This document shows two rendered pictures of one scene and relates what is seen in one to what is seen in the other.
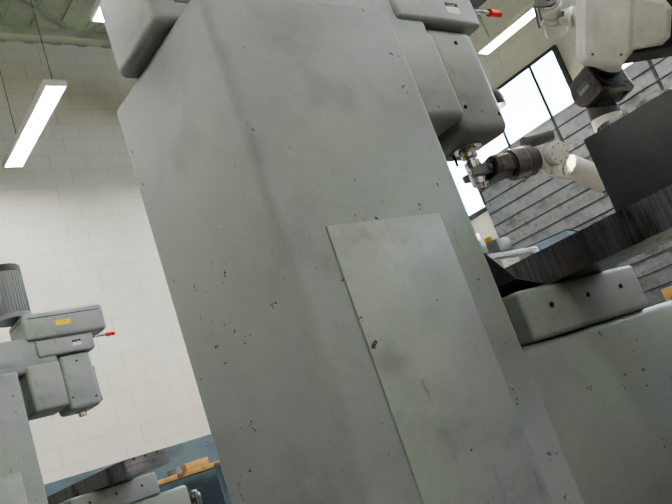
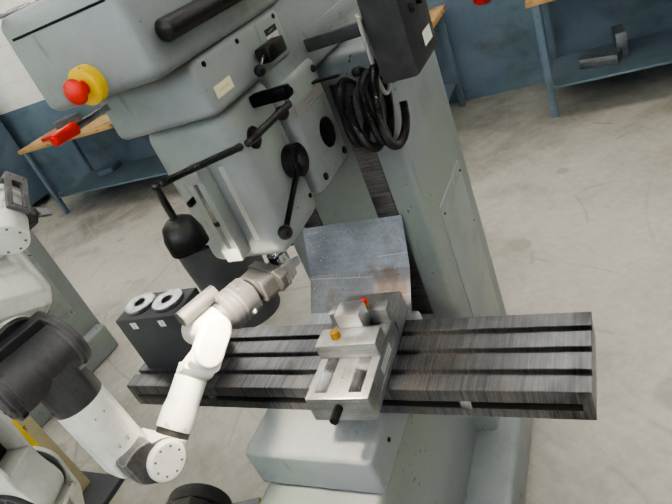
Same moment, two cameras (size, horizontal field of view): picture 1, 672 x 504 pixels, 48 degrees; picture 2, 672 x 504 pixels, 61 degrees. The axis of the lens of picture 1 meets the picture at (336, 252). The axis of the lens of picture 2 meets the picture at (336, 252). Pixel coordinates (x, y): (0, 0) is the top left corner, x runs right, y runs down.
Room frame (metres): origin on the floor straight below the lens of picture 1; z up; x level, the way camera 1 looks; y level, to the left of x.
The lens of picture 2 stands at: (3.14, -0.65, 1.85)
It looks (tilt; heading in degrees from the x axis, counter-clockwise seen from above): 29 degrees down; 163
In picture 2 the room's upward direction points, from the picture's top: 24 degrees counter-clockwise
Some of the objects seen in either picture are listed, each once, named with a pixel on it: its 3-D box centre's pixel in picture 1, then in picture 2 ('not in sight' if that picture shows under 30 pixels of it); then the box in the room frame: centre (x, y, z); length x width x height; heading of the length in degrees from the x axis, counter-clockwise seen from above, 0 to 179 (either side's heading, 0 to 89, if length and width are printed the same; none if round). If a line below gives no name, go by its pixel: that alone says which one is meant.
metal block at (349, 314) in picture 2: not in sight; (352, 317); (2.08, -0.35, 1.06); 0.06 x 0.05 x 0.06; 44
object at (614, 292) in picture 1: (536, 320); (345, 391); (1.99, -0.43, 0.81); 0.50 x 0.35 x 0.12; 131
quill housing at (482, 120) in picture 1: (444, 97); (238, 173); (1.99, -0.43, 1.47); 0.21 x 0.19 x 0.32; 41
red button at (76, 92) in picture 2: not in sight; (78, 90); (2.16, -0.62, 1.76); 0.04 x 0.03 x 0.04; 41
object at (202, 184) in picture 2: not in sight; (217, 213); (2.07, -0.52, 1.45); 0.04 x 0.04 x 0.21; 41
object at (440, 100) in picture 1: (395, 96); (275, 133); (1.87, -0.28, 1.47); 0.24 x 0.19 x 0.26; 41
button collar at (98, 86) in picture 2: not in sight; (88, 85); (2.14, -0.61, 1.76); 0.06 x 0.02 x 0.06; 41
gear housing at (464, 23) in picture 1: (408, 32); (201, 71); (1.97, -0.40, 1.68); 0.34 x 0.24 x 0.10; 131
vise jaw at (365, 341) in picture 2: (484, 254); (350, 342); (2.12, -0.40, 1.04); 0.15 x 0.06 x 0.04; 44
